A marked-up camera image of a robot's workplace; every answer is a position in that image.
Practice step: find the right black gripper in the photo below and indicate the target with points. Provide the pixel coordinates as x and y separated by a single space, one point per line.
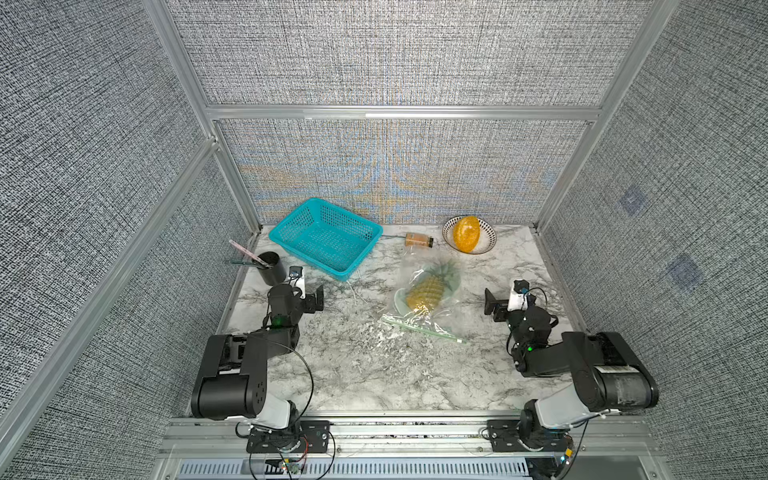
496 303

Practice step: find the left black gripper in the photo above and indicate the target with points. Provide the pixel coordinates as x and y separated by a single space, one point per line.
313 298

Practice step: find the clear zip-top bag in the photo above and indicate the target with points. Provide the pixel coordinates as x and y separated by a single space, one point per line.
441 323

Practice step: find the yellow pineapple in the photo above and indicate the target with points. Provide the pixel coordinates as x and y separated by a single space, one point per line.
434 284

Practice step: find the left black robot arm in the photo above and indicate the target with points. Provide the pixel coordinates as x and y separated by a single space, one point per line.
232 380

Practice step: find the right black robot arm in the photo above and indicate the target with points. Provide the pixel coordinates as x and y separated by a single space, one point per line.
606 375

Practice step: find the black pen cup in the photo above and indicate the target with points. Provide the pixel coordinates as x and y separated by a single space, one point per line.
271 268

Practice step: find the teal plastic basket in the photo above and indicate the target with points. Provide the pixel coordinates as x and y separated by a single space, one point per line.
327 237

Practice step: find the patterned ceramic plate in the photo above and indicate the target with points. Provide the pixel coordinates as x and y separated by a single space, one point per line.
487 240

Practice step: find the orange fruit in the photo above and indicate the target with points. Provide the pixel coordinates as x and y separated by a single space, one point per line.
466 233

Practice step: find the small brown glass bottle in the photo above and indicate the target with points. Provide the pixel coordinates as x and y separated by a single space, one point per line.
413 239

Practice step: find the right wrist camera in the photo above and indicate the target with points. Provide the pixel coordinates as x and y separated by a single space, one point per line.
518 299

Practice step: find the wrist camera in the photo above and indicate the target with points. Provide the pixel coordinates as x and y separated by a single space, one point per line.
518 299
297 281

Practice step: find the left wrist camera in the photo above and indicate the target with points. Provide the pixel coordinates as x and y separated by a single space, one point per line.
297 281

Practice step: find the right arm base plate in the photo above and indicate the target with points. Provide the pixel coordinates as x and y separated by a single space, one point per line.
507 436

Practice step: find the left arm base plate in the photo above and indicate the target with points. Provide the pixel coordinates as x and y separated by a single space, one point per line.
288 437

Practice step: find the aluminium front rail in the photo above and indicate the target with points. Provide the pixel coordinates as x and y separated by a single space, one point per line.
410 445

